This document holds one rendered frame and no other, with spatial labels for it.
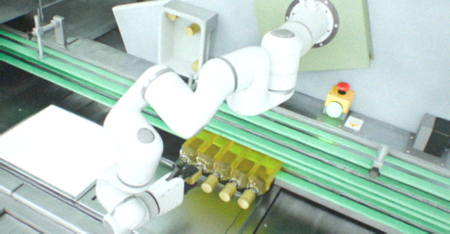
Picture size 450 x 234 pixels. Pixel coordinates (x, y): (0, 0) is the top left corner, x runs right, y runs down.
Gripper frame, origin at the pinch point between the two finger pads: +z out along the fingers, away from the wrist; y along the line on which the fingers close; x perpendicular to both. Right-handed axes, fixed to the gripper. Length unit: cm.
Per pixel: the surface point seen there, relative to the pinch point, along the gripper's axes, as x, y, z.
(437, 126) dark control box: -47, 23, 48
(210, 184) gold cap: -6.7, 1.3, 1.3
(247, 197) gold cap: -17.3, 1.8, 5.1
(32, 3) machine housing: 103, 15, 10
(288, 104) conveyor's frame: -7.4, 15.3, 33.9
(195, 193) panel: 2.9, -12.8, 5.8
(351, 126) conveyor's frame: -27, 15, 40
